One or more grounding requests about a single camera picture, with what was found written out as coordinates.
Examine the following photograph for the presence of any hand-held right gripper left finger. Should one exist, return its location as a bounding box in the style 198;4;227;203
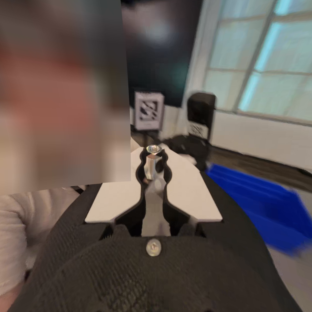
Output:
85;147;147;234

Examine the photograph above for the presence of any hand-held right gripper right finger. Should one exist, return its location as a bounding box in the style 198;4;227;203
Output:
162;148;223;234

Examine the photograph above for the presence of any steel hex bolt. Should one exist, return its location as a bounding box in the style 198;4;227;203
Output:
145;144;163;181

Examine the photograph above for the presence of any blue parts bin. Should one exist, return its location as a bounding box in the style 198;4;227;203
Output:
205;163;311;257

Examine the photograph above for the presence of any framed marker sign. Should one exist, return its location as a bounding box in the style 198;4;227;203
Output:
134;91;165;131

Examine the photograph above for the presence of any large black screen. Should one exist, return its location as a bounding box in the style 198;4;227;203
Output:
121;0;203;108

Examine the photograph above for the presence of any large paned window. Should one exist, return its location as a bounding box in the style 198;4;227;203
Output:
203;0;312;126

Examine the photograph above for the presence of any person in beige shirt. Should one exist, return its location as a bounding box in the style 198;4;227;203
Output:
0;184;103;295

